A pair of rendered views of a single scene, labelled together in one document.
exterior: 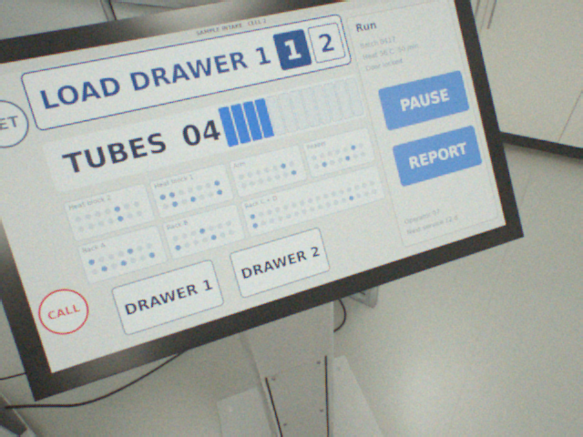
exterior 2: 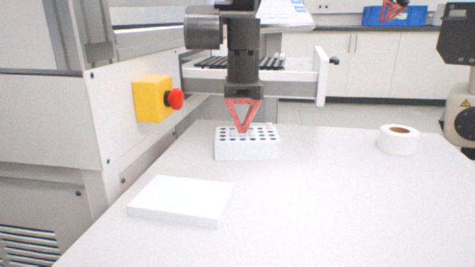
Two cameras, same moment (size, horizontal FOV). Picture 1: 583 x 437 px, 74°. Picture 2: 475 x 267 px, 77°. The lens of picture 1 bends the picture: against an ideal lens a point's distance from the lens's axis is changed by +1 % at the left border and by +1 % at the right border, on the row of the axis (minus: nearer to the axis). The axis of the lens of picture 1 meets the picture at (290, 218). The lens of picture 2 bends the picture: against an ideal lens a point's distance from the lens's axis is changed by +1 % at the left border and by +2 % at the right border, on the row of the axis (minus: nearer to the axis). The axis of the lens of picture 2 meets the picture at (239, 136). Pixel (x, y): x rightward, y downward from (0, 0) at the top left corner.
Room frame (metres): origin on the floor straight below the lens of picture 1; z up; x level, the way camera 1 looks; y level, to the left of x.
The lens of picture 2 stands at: (-1.12, 1.08, 1.01)
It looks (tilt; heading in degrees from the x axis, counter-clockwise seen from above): 22 degrees down; 330
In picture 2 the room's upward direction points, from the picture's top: straight up
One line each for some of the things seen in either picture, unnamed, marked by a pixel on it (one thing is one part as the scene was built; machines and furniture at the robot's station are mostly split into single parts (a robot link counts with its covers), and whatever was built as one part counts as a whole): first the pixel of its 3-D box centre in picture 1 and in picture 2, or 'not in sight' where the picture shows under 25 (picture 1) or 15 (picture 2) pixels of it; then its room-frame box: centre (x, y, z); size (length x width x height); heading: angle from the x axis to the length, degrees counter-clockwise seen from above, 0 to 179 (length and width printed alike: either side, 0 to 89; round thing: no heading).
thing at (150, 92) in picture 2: not in sight; (156, 97); (-0.59, 0.95, 0.88); 0.07 x 0.05 x 0.07; 140
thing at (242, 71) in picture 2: not in sight; (242, 70); (-0.66, 0.81, 0.92); 0.10 x 0.07 x 0.07; 152
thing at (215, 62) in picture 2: not in sight; (243, 72); (-0.41, 0.66, 0.87); 0.22 x 0.18 x 0.06; 50
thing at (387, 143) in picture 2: not in sight; (397, 139); (-0.80, 0.53, 0.78); 0.07 x 0.07 x 0.04
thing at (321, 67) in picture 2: not in sight; (318, 72); (-0.54, 0.51, 0.87); 0.29 x 0.02 x 0.11; 140
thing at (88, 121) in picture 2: not in sight; (59, 62); (0.01, 1.09, 0.87); 1.02 x 0.95 x 0.14; 140
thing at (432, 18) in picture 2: not in sight; (447, 18); (0.96, -2.97, 0.99); 0.40 x 0.31 x 0.17; 53
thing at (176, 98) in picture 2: not in sight; (174, 99); (-0.61, 0.92, 0.88); 0.04 x 0.03 x 0.04; 140
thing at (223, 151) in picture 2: not in sight; (247, 142); (-0.66, 0.80, 0.78); 0.12 x 0.08 x 0.04; 62
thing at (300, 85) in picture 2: not in sight; (239, 73); (-0.40, 0.66, 0.86); 0.40 x 0.26 x 0.06; 50
